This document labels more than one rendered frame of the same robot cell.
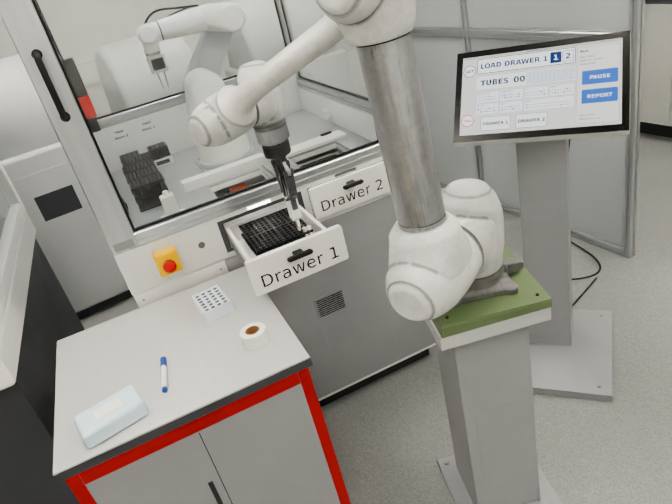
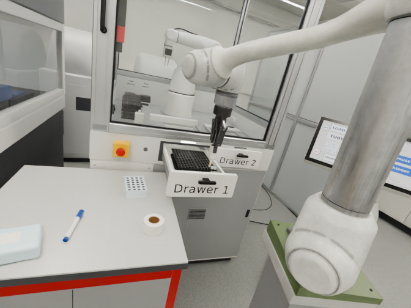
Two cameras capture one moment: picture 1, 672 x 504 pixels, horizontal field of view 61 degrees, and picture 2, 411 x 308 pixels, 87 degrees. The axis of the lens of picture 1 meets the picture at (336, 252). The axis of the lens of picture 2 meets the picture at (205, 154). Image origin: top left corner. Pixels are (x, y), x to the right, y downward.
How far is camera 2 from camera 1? 0.73 m
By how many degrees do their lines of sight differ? 9
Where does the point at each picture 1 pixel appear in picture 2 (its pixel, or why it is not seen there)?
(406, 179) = (370, 164)
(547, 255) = not seen: hidden behind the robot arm
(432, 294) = (344, 278)
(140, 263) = (104, 142)
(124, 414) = (13, 252)
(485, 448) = not seen: outside the picture
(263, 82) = (254, 49)
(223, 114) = (212, 60)
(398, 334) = (221, 244)
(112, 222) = (99, 109)
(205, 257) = (144, 157)
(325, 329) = (187, 226)
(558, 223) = not seen: hidden behind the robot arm
